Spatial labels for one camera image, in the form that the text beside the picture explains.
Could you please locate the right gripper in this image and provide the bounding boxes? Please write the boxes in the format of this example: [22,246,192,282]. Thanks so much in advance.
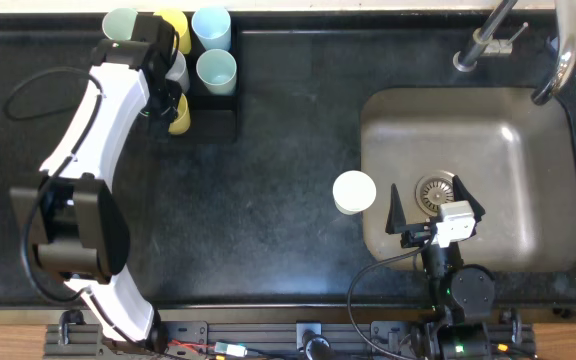
[385,174,487,249]

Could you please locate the yellow cup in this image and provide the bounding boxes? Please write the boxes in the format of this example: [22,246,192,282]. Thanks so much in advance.
[153,7,193,55]
[167,93,192,136]

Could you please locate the white cup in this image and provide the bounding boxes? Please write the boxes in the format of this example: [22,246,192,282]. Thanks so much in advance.
[332,170,378,216]

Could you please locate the steel sink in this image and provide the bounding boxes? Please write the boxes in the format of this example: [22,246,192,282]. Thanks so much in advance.
[360,87,576,274]

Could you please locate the steel tap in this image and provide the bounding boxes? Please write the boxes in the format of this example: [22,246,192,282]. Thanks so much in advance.
[451,0,576,106]

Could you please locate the black tray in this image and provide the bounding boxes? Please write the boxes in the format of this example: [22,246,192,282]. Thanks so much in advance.
[103,19,243,144]

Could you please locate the green cup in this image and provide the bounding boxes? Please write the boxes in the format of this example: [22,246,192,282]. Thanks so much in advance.
[195,48,238,97]
[101,7,139,42]

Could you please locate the grey cup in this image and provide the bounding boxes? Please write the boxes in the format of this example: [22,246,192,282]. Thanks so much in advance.
[165,49,191,94]

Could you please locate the blue cup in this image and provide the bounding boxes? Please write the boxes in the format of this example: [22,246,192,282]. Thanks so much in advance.
[191,5,233,52]

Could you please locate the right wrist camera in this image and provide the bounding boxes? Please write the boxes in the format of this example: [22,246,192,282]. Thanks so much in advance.
[430,199,478,249]

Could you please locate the black cable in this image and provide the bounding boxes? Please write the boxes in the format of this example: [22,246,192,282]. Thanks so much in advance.
[346,234,437,360]
[2,66,107,307]

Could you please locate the mounting rail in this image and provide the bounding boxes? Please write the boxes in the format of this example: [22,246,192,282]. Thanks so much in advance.
[42,319,537,360]

